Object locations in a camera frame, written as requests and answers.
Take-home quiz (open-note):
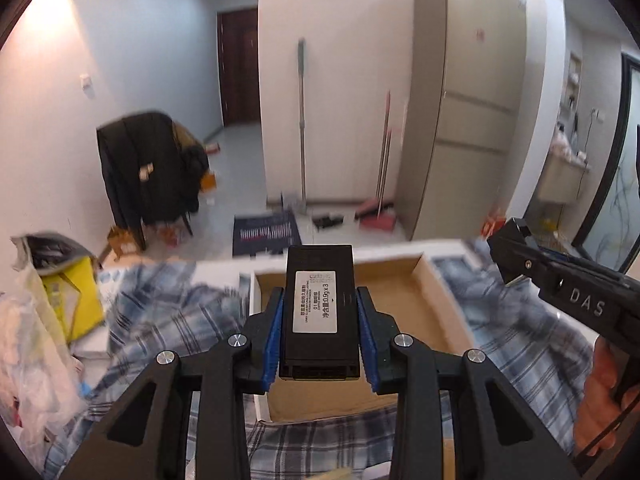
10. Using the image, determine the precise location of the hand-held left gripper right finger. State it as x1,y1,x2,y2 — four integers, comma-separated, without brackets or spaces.
355,287,583,480

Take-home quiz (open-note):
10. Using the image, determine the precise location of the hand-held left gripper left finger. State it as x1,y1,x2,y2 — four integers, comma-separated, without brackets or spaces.
60,287,286,480

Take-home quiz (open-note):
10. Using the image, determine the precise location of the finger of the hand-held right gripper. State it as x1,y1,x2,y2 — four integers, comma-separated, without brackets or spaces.
486,216,551,291

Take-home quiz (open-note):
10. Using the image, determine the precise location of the shallow cardboard box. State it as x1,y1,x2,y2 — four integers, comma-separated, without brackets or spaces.
250,252,481,423

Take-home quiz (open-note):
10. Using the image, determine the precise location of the black box with white label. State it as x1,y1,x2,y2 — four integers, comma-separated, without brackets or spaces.
278,244,362,380

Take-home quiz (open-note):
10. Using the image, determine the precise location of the person's right hand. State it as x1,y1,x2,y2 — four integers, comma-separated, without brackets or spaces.
575,339,640,461

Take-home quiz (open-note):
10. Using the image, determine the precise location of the beige sink cabinet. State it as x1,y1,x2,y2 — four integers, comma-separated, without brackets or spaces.
535,152,591,206

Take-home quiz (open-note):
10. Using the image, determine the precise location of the blue plaid cloth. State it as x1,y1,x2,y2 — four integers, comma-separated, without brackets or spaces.
42,255,608,480

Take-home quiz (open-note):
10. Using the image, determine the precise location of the dark blue door mat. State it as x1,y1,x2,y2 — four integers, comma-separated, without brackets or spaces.
232,211,303,258

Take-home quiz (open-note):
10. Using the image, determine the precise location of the black framed glass door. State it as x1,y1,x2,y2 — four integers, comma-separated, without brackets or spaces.
572,52,640,275

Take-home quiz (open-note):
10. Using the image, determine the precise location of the beige refrigerator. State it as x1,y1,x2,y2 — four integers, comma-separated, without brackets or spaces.
397,0,528,242

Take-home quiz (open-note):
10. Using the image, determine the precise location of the white flat box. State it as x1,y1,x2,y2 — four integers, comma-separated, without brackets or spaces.
74,329,112,361

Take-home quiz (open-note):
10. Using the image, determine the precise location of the brown cardboard box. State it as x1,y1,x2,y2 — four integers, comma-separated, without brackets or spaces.
107,225,139,257

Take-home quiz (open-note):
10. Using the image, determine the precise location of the red broom and dustpan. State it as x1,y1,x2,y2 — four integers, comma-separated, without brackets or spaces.
354,89,396,221

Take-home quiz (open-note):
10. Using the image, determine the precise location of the yellow and grey bag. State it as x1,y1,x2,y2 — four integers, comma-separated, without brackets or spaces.
11,231,106,346

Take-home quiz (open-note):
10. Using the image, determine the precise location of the black jacket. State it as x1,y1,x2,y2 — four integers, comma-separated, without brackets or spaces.
96,111,211,251

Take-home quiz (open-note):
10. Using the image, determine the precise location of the grey mop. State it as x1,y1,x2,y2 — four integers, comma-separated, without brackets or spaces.
267,37,311,211

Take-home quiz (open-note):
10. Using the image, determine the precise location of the white plastic bag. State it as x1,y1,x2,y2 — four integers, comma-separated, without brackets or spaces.
0,260,87,453

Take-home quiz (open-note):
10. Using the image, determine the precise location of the dark brown door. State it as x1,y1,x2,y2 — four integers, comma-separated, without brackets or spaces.
216,6,261,128

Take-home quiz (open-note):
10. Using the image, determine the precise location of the pink dustpan with handle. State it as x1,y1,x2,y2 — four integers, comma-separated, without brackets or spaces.
359,130,399,233

